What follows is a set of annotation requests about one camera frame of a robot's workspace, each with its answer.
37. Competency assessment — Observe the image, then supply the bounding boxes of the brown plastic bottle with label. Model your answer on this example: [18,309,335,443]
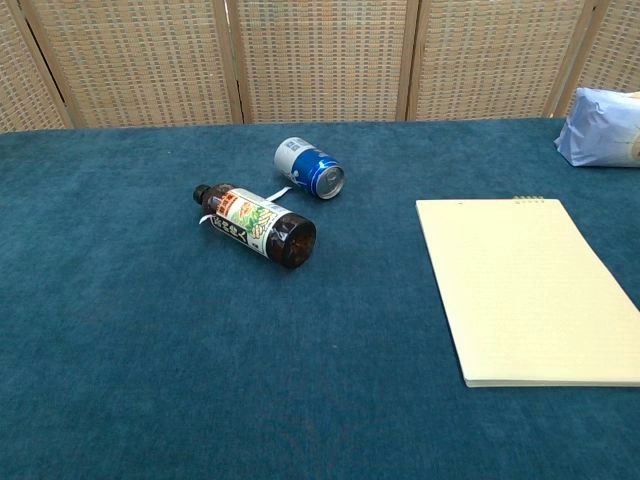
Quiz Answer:
[192,182,318,272]

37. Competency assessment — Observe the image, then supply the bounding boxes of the blue and silver drink can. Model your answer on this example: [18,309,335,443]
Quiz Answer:
[273,137,347,201]

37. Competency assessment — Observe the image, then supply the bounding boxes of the yellow spiral notepad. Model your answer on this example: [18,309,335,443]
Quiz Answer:
[415,194,640,389]

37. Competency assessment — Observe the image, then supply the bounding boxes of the blue velvet table cloth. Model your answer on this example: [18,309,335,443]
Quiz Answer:
[0,116,640,480]

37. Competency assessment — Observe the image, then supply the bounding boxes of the woven folding screen panel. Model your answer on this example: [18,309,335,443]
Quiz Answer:
[18,0,245,129]
[0,0,74,134]
[397,0,600,122]
[223,0,420,125]
[553,0,640,119]

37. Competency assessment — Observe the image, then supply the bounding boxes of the pale blue wrapped package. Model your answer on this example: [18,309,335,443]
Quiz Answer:
[553,86,640,169]

